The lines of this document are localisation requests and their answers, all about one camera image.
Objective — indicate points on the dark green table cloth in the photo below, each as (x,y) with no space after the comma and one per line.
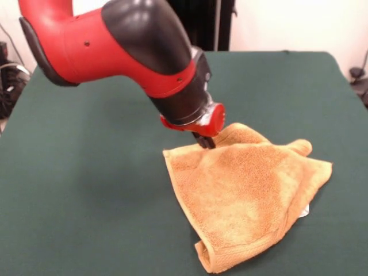
(72,172)

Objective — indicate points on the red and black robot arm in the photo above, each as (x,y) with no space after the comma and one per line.
(100,49)

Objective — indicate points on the black rounded floor base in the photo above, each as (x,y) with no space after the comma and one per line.
(11,95)
(357,73)

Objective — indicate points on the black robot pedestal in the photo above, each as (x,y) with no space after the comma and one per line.
(212,26)

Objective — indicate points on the small black box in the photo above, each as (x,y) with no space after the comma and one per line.
(3,51)

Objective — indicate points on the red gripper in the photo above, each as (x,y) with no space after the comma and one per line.
(215,123)

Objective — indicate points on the tan terry towel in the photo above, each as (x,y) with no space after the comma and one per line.
(241,195)

